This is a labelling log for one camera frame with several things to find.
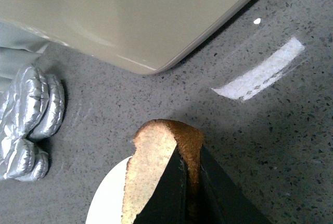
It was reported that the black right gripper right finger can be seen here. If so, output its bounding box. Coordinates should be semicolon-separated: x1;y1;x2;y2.
199;147;270;223

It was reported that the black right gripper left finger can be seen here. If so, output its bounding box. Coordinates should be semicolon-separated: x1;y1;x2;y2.
134;149;187;224

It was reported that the white round plate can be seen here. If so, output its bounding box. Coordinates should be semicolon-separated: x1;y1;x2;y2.
86;157;130;224

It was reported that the brown bread slice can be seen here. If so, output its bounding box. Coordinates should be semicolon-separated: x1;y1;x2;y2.
121;119;204;223

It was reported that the cream toaster with chrome top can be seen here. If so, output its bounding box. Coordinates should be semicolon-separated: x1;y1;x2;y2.
1;0;250;74

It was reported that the lower silver quilted oven mitt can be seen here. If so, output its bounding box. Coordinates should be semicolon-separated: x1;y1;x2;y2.
15;74;65;182

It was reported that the silver quilted oven mitt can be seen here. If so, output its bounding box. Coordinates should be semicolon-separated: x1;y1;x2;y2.
1;65;49;182
15;74;65;182

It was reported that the upper silver quilted oven mitt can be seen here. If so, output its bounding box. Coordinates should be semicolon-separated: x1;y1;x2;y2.
1;65;49;182

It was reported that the grey curtain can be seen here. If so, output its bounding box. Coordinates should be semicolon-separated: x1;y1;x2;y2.
1;21;49;93

